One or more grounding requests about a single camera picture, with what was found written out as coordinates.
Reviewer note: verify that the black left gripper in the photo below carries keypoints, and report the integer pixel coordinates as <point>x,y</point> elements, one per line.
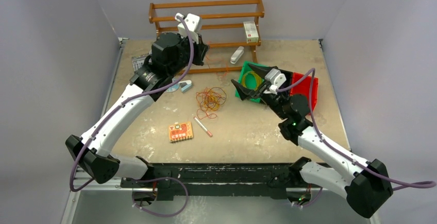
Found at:
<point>200,49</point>

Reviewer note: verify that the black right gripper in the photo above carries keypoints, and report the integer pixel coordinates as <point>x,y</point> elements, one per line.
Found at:
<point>246,93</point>

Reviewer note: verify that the green plastic bin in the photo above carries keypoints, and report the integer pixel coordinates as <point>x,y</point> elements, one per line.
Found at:
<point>249,78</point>

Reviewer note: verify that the black plastic bin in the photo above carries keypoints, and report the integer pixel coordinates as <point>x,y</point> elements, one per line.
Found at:
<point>287,83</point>

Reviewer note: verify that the red plastic bin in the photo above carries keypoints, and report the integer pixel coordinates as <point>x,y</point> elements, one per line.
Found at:
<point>304,88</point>

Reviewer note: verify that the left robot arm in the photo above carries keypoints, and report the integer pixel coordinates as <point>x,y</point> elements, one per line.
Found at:
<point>170,54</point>

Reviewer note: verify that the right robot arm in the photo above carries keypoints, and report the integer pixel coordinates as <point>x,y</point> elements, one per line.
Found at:
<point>363,183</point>

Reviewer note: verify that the white stapler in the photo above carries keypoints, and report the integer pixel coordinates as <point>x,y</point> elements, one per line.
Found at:
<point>237,55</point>

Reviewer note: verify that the wooden shelf rack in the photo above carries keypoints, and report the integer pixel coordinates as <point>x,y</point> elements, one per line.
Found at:
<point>258,13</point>

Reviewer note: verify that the blue toothbrush blister pack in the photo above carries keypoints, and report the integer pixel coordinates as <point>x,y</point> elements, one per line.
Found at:
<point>173,88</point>

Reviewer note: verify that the white cardboard box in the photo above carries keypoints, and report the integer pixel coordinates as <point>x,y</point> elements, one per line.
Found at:
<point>251,32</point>

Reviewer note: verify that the marker pen set pack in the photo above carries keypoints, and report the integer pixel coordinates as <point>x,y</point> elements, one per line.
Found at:
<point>138,61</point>

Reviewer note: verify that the red marker pen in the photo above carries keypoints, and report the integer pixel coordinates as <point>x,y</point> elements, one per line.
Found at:
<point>203,127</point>

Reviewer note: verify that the orange snack packet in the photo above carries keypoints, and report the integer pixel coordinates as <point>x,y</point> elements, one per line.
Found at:
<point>180,132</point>

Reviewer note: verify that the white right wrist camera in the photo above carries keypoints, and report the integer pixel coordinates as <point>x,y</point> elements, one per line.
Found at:
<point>275,78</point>

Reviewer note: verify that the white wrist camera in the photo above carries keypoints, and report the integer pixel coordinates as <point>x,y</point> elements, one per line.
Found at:
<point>275,78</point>
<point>189,24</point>

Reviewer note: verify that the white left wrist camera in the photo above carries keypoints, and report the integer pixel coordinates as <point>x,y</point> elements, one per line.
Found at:
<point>189,24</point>

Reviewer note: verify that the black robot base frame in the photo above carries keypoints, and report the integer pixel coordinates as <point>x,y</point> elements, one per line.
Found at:
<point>274,180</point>

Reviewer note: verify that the aluminium rail frame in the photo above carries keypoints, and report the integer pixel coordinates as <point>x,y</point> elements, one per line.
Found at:
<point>354,178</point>

